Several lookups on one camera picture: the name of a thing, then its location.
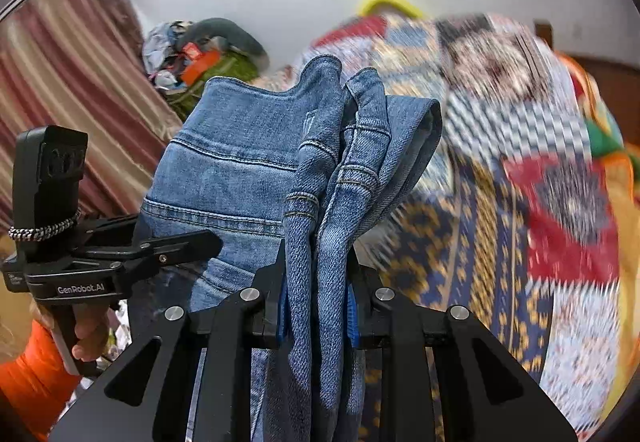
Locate person's left hand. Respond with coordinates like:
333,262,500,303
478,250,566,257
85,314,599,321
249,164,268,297
70,307,116,363

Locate green patterned bag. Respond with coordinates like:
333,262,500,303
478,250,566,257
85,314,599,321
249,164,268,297
167,49,258,120

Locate pile of clothes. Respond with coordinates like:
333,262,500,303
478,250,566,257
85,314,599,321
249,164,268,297
142,20,193,90

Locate person's left forearm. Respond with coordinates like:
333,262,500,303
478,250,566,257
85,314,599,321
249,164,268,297
0,319,83,428

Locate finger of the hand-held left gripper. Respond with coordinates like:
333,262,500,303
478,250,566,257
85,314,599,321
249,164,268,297
82,229,224,275
75,214,151,248

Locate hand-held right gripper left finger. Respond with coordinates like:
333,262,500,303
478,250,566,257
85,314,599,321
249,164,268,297
47,242,291,442

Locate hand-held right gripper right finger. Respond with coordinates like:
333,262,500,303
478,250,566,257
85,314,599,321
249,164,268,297
345,249,581,442

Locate orange green cloth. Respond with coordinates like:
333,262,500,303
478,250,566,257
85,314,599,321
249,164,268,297
575,62,640,223

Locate striped maroon curtain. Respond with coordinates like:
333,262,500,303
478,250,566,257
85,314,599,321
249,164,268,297
0,0,183,233

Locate blue denim jeans pants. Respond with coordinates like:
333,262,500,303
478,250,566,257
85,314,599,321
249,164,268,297
127,54,443,442

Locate patterned patchwork bedsheet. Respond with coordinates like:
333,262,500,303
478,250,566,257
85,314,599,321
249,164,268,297
250,12,626,438

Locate braided black white cord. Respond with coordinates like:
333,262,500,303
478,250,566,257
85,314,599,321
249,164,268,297
7,217,82,243

